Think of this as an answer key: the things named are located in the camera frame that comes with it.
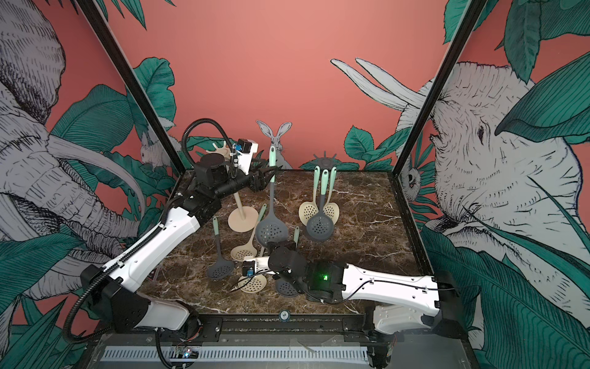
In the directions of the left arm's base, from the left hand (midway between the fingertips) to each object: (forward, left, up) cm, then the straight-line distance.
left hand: (272, 161), depth 69 cm
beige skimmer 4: (-1, -12, -25) cm, 28 cm away
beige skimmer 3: (-1, -21, -25) cm, 32 cm away
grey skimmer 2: (-26, -2, -38) cm, 46 cm away
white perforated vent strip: (-45, +12, -39) cm, 61 cm away
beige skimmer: (-10, +12, -39) cm, 42 cm away
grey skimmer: (-18, +23, -38) cm, 48 cm away
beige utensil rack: (+5, +16, -38) cm, 42 cm away
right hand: (-19, +1, -14) cm, 23 cm away
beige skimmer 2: (-25, +9, -37) cm, 46 cm away
